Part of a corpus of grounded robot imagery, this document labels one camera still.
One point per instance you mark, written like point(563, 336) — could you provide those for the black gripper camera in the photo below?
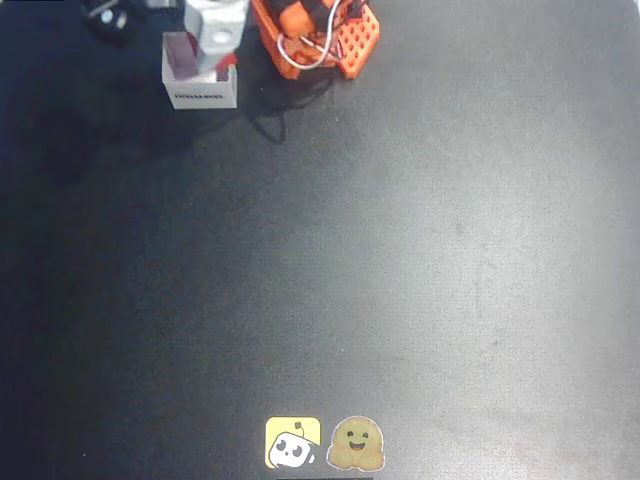
point(110, 20)

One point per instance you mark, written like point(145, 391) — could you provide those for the hugging face emoji sticker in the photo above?
point(356, 444)

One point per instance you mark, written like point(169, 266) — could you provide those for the yellow robot sticker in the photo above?
point(292, 442)

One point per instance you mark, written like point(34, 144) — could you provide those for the white cardboard box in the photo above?
point(200, 95)

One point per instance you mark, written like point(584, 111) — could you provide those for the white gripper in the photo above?
point(214, 31)

